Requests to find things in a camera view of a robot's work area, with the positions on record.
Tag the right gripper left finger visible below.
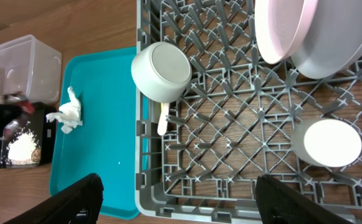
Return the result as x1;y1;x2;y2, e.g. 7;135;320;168
6;173;103;224

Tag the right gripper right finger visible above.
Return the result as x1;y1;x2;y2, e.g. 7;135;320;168
255;175;350;224

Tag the white cup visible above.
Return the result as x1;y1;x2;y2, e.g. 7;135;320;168
290;118;362;167

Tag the white rice portion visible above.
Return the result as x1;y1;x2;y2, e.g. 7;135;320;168
1;121;41;166

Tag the white napkin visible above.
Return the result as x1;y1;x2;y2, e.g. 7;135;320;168
45;86;83;134

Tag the pink fork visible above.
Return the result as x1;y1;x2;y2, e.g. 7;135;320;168
157;103;170;136

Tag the grey bowl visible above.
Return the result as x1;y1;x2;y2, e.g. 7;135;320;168
131;42;192;103

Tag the pink plate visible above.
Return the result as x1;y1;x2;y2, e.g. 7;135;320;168
254;0;318;64

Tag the grey plate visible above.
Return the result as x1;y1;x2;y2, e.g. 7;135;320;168
291;0;362;79

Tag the brown food scrap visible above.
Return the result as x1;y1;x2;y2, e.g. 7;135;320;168
31;148;41;164

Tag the red foil wrapper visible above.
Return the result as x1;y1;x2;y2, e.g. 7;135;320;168
2;91;36;141

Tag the grey dishwasher rack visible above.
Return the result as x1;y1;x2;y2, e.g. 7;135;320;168
135;0;362;223

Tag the teal serving tray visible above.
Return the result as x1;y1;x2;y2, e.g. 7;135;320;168
49;47;139;220

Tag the black plastic tray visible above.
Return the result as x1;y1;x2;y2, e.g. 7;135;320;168
0;103;56;169

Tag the clear plastic bin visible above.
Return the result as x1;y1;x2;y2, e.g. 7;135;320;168
0;35;62;103

